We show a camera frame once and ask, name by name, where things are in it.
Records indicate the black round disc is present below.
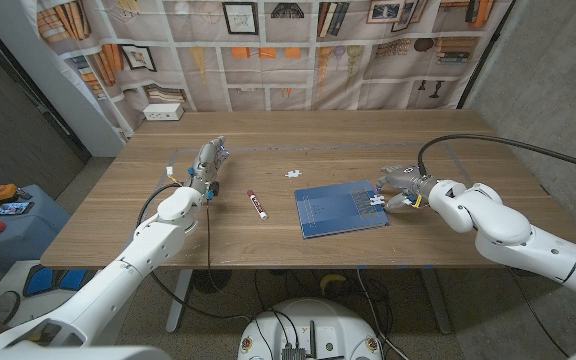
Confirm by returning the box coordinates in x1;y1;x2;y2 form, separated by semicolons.
191;268;233;294

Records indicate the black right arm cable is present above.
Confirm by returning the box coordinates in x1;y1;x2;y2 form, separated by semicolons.
416;133;576;177

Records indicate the smartphone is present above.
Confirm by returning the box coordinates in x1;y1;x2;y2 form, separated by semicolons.
0;200;34;217

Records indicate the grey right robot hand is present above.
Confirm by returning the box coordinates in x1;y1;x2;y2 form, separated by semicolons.
375;165;439;210

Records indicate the printed bookshelf backdrop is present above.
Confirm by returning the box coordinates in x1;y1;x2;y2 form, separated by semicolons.
35;0;517;139

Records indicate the blue notebook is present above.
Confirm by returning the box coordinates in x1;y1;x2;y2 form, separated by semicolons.
294;180;390;240

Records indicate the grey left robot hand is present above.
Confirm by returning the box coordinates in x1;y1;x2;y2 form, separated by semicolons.
187;135;231;194

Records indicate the blue-grey cart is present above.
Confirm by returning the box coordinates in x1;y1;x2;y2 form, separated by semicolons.
0;184;72;274

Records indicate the white power outlet box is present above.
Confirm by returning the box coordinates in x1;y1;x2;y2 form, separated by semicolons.
142;102;185;122

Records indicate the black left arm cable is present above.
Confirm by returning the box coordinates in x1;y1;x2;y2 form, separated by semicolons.
136;182;252;321

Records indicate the white table leg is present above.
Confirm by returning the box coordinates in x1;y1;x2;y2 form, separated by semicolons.
165;268;194;334

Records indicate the yellow object under table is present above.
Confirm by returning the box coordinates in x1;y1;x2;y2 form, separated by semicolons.
319;272;348;295

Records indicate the maroon dry erase marker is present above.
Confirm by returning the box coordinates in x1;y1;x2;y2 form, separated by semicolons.
246;189;269;221

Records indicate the white wall column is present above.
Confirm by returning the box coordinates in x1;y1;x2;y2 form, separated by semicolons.
0;0;127;159

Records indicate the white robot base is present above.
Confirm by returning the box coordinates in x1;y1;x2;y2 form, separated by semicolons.
237;298;384;360

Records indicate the grey floor cable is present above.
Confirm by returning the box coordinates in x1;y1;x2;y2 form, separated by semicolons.
356;268;409;360

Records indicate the grey table leg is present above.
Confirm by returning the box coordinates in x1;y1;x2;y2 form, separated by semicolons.
420;267;453;335

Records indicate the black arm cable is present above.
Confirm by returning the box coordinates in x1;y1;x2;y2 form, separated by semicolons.
136;182;252;321
416;133;576;177

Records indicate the white robot torso edge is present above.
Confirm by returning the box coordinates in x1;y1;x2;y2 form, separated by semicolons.
0;345;172;360

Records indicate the black backdrop stand pole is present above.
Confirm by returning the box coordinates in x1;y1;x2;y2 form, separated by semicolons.
456;0;517;110

